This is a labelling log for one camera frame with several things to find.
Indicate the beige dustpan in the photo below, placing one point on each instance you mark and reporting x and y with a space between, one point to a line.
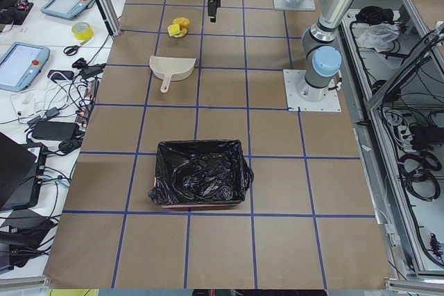
171 69

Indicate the bin with black bag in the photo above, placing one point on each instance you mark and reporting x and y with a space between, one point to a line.
200 173

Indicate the brown potato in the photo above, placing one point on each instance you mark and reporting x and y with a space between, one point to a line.
183 22

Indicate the yellow green sponge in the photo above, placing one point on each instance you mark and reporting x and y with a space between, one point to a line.
174 29

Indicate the yellow tape roll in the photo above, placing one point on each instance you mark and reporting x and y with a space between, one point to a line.
82 31

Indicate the blue teach pendant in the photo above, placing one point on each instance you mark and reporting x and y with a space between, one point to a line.
65 9
20 65

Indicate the black scissors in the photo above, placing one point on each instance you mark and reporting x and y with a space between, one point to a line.
73 49

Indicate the black power adapter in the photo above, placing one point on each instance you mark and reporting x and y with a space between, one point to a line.
55 131

